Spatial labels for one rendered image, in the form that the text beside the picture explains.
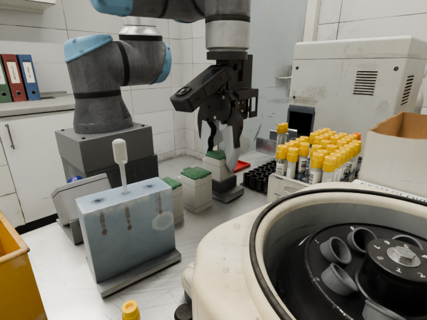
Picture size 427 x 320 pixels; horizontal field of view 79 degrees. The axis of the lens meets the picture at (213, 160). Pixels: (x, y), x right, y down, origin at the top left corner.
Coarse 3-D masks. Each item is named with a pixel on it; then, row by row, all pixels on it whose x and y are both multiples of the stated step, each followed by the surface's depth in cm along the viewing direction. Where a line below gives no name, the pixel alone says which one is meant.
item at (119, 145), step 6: (120, 138) 28; (114, 144) 27; (120, 144) 27; (114, 150) 27; (120, 150) 27; (126, 150) 28; (114, 156) 28; (120, 156) 28; (126, 156) 28; (120, 162) 28; (126, 162) 28
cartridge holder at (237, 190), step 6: (216, 180) 48; (222, 180) 48; (228, 180) 49; (234, 180) 50; (216, 186) 48; (222, 186) 48; (228, 186) 49; (234, 186) 51; (216, 192) 48; (222, 192) 48; (228, 192) 48; (234, 192) 48; (240, 192) 50; (216, 198) 49; (222, 198) 47; (228, 198) 47
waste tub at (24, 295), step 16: (0, 224) 26; (0, 240) 30; (16, 240) 22; (0, 256) 31; (16, 256) 20; (0, 272) 20; (16, 272) 21; (32, 272) 22; (0, 288) 20; (16, 288) 21; (32, 288) 22; (0, 304) 20; (16, 304) 21; (32, 304) 22
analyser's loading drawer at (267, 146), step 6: (270, 132) 71; (288, 132) 72; (294, 132) 71; (258, 138) 68; (264, 138) 67; (270, 138) 72; (276, 138) 70; (288, 138) 73; (294, 138) 71; (258, 144) 68; (264, 144) 67; (270, 144) 66; (258, 150) 69; (264, 150) 67; (270, 150) 66
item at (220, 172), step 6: (204, 162) 50; (210, 162) 48; (216, 162) 47; (222, 162) 47; (204, 168) 50; (210, 168) 49; (216, 168) 48; (222, 168) 48; (216, 174) 48; (222, 174) 48; (228, 174) 49
